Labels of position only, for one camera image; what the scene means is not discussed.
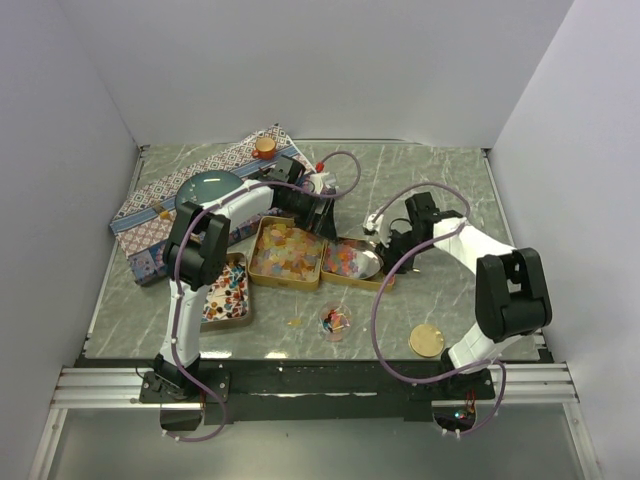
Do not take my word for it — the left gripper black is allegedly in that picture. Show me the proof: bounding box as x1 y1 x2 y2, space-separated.
277 191 338 244

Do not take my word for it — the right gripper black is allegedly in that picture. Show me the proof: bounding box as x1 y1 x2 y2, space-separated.
375 228 430 276

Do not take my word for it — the metal candy scoop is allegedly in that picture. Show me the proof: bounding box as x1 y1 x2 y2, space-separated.
346 239 407 280

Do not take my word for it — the gold tin with gummy candies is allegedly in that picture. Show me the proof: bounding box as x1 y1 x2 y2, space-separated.
320 238 385 291

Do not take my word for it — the gold tin with popsicle candies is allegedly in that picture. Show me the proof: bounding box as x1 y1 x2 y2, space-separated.
248 216 327 291

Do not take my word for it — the clear glass jar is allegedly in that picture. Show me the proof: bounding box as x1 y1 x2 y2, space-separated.
318 302 352 342

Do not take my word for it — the wooden jar lid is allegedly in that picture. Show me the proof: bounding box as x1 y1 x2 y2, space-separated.
408 324 445 358

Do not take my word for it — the gold tin with lollipops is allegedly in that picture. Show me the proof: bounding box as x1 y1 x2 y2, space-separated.
201 253 252 332

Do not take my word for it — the teal ceramic plate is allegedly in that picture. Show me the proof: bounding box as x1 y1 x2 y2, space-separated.
175 170 243 206

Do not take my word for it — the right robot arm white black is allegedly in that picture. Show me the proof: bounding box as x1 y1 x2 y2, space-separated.
363 192 552 399

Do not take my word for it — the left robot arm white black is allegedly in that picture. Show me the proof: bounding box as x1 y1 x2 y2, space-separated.
153 156 342 402

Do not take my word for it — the orange cup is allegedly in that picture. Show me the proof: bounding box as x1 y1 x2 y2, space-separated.
252 136 277 160

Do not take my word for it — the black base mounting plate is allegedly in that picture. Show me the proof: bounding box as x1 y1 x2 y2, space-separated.
139 359 495 431

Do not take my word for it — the patterned placemat cloth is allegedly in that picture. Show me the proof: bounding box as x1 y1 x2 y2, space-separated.
110 125 315 286

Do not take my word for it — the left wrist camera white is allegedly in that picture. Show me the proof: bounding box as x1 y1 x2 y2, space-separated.
306 162 338 195

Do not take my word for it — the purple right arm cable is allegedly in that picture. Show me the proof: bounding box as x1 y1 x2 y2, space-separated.
366 181 507 436

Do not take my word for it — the aluminium rail frame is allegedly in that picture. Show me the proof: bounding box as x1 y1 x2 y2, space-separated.
49 364 579 409

